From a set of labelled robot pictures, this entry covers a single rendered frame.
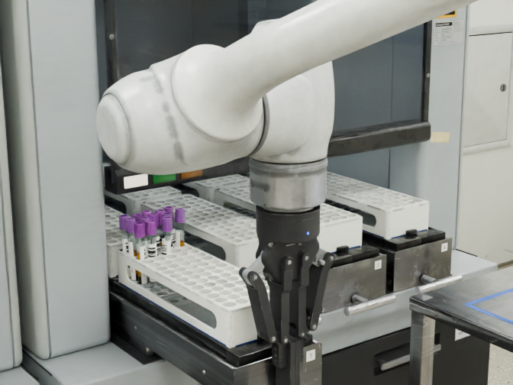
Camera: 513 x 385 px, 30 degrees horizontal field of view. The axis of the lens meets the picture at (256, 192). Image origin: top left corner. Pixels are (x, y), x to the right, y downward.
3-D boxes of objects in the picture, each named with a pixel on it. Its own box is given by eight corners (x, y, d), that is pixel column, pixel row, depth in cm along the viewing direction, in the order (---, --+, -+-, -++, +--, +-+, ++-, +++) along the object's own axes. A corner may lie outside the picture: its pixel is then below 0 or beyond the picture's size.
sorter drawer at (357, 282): (116, 216, 203) (114, 175, 201) (172, 205, 211) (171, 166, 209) (339, 323, 146) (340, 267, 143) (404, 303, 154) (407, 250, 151)
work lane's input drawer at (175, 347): (16, 271, 170) (13, 222, 167) (87, 256, 177) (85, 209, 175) (255, 438, 112) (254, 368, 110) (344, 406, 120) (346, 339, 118)
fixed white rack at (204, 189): (130, 187, 200) (129, 158, 198) (172, 179, 205) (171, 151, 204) (208, 219, 176) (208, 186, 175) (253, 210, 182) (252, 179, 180)
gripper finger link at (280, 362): (287, 328, 115) (266, 334, 113) (286, 367, 116) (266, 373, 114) (279, 324, 116) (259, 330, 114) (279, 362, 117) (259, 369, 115)
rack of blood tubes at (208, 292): (117, 289, 141) (114, 249, 140) (175, 276, 147) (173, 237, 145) (230, 358, 118) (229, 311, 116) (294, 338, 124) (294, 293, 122)
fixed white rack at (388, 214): (280, 208, 183) (280, 176, 182) (321, 199, 189) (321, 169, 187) (387, 247, 160) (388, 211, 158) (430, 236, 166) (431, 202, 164)
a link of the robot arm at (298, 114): (290, 141, 118) (204, 157, 109) (290, 13, 114) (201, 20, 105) (353, 156, 110) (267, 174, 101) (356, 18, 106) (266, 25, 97)
